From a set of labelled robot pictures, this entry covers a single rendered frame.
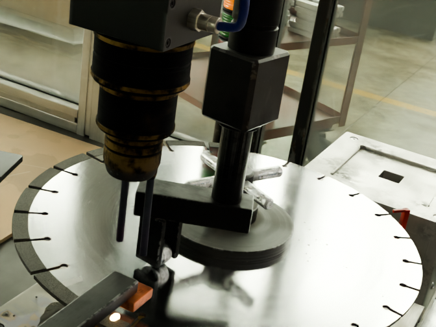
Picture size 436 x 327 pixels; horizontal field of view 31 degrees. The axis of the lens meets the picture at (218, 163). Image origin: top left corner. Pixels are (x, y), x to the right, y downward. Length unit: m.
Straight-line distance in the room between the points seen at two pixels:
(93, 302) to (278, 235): 0.20
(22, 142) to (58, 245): 0.66
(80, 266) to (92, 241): 0.04
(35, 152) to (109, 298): 0.74
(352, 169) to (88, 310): 0.53
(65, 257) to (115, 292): 0.10
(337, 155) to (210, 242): 0.39
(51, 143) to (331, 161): 0.49
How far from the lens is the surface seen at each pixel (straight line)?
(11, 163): 0.80
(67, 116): 1.31
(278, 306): 0.57
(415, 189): 0.94
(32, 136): 1.28
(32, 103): 1.36
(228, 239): 0.62
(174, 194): 0.55
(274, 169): 0.66
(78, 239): 0.62
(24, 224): 0.63
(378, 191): 0.90
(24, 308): 0.71
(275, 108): 0.53
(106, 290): 0.51
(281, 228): 0.65
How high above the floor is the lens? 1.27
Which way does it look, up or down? 24 degrees down
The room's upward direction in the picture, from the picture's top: 9 degrees clockwise
